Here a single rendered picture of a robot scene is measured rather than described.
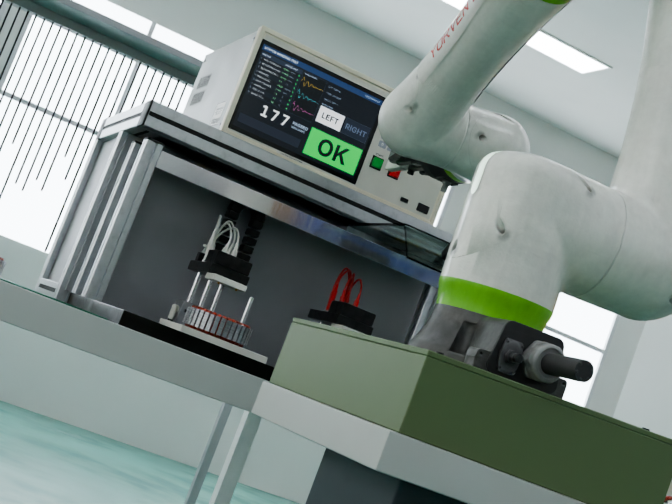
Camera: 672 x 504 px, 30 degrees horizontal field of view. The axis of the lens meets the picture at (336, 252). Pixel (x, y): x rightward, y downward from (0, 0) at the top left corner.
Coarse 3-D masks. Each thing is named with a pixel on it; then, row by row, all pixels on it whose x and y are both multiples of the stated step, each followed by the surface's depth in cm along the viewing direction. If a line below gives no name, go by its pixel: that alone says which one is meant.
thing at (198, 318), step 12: (192, 312) 200; (204, 312) 199; (192, 324) 199; (204, 324) 198; (216, 324) 198; (228, 324) 198; (240, 324) 200; (216, 336) 198; (228, 336) 198; (240, 336) 200
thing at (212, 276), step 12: (216, 252) 209; (192, 264) 219; (204, 264) 211; (216, 264) 208; (228, 264) 208; (240, 264) 209; (252, 264) 210; (216, 276) 205; (228, 276) 208; (240, 276) 209; (192, 288) 216; (204, 288) 217; (240, 288) 207; (204, 300) 217; (216, 300) 218
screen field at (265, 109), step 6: (264, 108) 219; (270, 108) 219; (258, 114) 218; (264, 114) 219; (270, 114) 219; (276, 114) 220; (282, 114) 220; (270, 120) 219; (276, 120) 220; (282, 120) 220; (288, 120) 220; (282, 126) 220; (288, 126) 220
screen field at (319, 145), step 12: (312, 132) 222; (324, 132) 223; (312, 144) 222; (324, 144) 223; (336, 144) 224; (348, 144) 225; (312, 156) 222; (324, 156) 223; (336, 156) 224; (348, 156) 225; (360, 156) 225; (348, 168) 225
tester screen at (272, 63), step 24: (264, 48) 219; (264, 72) 219; (288, 72) 220; (312, 72) 222; (264, 96) 219; (288, 96) 220; (312, 96) 222; (336, 96) 224; (360, 96) 225; (264, 120) 219; (312, 120) 222; (360, 120) 225; (288, 144) 221; (360, 144) 225; (336, 168) 224
